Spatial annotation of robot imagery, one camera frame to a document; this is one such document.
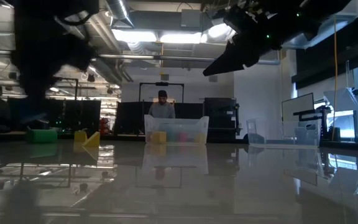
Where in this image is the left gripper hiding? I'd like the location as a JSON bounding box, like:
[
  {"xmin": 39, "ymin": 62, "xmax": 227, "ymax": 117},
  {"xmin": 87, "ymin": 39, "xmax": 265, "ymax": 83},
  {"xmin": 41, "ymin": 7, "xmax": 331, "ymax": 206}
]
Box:
[{"xmin": 12, "ymin": 40, "xmax": 97, "ymax": 97}]

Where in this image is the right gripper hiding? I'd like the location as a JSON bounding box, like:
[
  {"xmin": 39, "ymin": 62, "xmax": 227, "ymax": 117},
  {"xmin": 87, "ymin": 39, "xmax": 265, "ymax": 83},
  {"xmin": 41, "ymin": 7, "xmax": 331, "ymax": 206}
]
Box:
[{"xmin": 203, "ymin": 2, "xmax": 291, "ymax": 77}]

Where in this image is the green oblong block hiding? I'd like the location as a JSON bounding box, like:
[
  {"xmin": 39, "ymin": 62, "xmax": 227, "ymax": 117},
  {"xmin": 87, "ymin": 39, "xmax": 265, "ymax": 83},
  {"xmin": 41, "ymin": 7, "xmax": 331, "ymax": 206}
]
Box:
[{"xmin": 26, "ymin": 128, "xmax": 58, "ymax": 144}]

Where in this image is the yellow wedge block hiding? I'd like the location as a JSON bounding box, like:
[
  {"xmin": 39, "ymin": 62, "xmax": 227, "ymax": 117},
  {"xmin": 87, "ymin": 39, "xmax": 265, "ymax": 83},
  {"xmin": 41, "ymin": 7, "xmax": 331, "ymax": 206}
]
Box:
[
  {"xmin": 73, "ymin": 130, "xmax": 88, "ymax": 144},
  {"xmin": 83, "ymin": 131, "xmax": 101, "ymax": 148}
]

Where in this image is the ceiling light panel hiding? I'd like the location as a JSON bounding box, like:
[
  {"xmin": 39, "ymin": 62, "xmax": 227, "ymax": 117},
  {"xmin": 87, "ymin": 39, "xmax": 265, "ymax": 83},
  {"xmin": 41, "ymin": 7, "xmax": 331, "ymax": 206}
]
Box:
[
  {"xmin": 159, "ymin": 32, "xmax": 203, "ymax": 45},
  {"xmin": 208, "ymin": 23, "xmax": 237, "ymax": 42},
  {"xmin": 111, "ymin": 29, "xmax": 158, "ymax": 43}
]

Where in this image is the black partition screen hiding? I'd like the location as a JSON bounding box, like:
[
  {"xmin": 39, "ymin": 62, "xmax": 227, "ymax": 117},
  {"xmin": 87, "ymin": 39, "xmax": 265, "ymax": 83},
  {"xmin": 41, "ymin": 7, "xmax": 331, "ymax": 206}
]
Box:
[
  {"xmin": 44, "ymin": 98, "xmax": 102, "ymax": 131},
  {"xmin": 114, "ymin": 101, "xmax": 205, "ymax": 136}
]

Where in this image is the grey ceiling box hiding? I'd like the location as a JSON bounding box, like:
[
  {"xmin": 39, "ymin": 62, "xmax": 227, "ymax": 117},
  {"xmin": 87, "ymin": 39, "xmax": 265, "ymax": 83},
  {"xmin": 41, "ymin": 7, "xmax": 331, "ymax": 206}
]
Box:
[{"xmin": 180, "ymin": 9, "xmax": 202, "ymax": 28}]

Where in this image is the black cabinet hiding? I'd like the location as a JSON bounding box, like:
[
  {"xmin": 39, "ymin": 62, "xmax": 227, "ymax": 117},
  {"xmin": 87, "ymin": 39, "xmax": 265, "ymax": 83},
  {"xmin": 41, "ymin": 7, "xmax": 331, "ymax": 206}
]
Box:
[{"xmin": 203, "ymin": 97, "xmax": 239, "ymax": 142}]

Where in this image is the white display board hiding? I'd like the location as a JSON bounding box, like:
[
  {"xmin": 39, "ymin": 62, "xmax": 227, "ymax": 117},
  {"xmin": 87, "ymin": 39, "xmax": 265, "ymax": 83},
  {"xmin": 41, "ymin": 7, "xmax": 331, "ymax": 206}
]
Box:
[{"xmin": 280, "ymin": 92, "xmax": 316, "ymax": 123}]

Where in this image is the grey ceiling pipe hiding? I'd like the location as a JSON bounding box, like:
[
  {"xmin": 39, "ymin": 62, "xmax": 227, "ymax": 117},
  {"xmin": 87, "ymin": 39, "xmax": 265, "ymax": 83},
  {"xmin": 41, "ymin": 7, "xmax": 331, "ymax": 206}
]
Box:
[{"xmin": 97, "ymin": 53, "xmax": 282, "ymax": 65}]

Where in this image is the red background object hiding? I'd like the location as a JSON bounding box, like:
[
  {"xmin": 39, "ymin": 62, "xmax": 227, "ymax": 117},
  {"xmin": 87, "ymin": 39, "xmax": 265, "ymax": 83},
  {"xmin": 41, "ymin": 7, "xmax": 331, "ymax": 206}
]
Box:
[{"xmin": 99, "ymin": 117, "xmax": 111, "ymax": 135}]

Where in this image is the clear plastic bin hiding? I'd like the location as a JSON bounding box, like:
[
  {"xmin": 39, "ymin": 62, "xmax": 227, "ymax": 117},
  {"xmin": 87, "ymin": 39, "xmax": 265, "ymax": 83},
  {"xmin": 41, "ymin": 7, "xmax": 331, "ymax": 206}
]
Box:
[
  {"xmin": 246, "ymin": 118, "xmax": 322, "ymax": 147},
  {"xmin": 144, "ymin": 114, "xmax": 210, "ymax": 145}
]

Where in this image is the black robot workstation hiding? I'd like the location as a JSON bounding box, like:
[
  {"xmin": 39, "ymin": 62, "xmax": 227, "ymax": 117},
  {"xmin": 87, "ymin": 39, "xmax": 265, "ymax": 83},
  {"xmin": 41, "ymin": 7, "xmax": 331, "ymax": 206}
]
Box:
[{"xmin": 293, "ymin": 105, "xmax": 334, "ymax": 142}]

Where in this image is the glossy white table sheet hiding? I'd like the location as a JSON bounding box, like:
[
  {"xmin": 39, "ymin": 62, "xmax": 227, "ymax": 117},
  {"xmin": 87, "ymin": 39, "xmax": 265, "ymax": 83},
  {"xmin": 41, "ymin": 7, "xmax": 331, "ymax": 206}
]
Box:
[{"xmin": 0, "ymin": 139, "xmax": 358, "ymax": 224}]

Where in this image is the black gantry frame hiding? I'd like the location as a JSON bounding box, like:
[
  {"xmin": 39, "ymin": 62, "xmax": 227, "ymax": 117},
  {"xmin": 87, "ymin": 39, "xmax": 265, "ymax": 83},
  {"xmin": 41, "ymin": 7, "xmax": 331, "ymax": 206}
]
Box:
[{"xmin": 139, "ymin": 82, "xmax": 185, "ymax": 103}]

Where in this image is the silver ventilation duct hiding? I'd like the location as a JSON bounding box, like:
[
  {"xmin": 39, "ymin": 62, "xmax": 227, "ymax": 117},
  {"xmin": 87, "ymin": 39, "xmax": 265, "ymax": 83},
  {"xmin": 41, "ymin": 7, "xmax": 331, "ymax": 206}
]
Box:
[{"xmin": 106, "ymin": 0, "xmax": 135, "ymax": 28}]

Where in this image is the yellow hanging cable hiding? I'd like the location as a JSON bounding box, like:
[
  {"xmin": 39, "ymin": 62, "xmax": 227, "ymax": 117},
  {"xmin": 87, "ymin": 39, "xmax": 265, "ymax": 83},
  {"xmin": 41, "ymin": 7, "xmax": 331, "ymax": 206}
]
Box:
[{"xmin": 331, "ymin": 17, "xmax": 339, "ymax": 141}]

